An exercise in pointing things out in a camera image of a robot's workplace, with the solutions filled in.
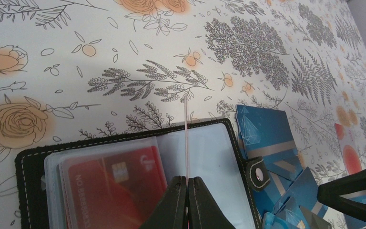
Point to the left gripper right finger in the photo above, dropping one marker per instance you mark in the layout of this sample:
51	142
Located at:
203	211

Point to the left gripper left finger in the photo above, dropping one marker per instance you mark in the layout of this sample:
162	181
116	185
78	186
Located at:
170	212

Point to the black leather card holder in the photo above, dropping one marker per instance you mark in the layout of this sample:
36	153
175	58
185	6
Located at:
214	156

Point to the red gold VIP card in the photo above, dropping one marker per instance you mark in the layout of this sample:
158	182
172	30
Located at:
187	160

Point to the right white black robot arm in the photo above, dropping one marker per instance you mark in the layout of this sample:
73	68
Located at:
333	194

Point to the blue striped card upper left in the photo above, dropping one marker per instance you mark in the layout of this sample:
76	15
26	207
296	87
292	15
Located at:
266	133

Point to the floral patterned table mat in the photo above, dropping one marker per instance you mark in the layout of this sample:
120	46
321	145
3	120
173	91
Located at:
82	69

